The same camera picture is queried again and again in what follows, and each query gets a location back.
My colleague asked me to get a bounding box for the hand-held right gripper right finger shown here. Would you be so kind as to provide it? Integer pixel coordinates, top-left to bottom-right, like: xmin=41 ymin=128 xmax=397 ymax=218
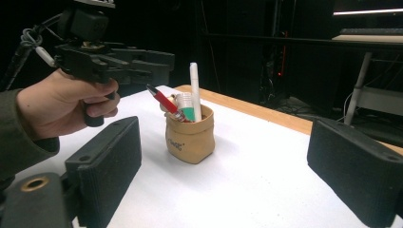
xmin=306 ymin=118 xmax=403 ymax=228

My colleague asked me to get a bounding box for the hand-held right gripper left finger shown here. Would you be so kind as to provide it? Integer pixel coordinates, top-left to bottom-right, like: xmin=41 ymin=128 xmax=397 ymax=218
xmin=65 ymin=116 xmax=143 ymax=228

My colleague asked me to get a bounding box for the red pen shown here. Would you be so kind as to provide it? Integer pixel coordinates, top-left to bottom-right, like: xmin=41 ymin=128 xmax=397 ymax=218
xmin=145 ymin=84 xmax=190 ymax=124

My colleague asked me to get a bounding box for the white pen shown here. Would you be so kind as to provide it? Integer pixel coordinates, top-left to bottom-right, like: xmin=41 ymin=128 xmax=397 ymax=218
xmin=189 ymin=62 xmax=202 ymax=123

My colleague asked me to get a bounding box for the tan pen holder with bear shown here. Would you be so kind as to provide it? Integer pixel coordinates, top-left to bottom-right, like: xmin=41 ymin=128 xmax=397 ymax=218
xmin=160 ymin=93 xmax=217 ymax=165

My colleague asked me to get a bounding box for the black computer tower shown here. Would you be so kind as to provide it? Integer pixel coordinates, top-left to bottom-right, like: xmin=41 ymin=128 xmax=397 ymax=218
xmin=259 ymin=28 xmax=293 ymax=99

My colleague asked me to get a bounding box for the black keyboard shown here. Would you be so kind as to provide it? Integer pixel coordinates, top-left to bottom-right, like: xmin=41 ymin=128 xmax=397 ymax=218
xmin=340 ymin=28 xmax=403 ymax=36

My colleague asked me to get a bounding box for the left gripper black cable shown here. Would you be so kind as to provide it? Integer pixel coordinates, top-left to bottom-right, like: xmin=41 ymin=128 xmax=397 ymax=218
xmin=0 ymin=12 xmax=66 ymax=93

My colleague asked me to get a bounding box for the white metal desk frame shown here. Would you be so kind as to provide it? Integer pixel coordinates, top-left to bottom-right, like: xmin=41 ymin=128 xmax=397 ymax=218
xmin=332 ymin=33 xmax=403 ymax=126

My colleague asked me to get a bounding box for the bundle of black floor cables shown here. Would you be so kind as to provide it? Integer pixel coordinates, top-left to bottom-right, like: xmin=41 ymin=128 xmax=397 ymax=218
xmin=272 ymin=94 xmax=350 ymax=122

